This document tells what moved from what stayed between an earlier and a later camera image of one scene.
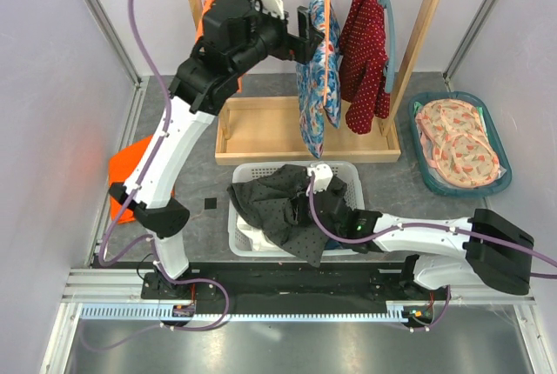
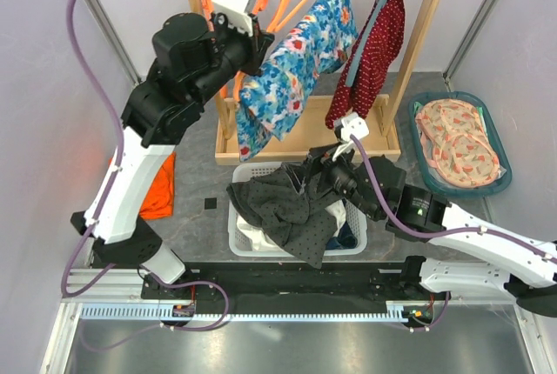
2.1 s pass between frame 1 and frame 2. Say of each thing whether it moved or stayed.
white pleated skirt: stayed
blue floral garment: moved
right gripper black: moved
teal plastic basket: stayed
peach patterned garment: stayed
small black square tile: stayed
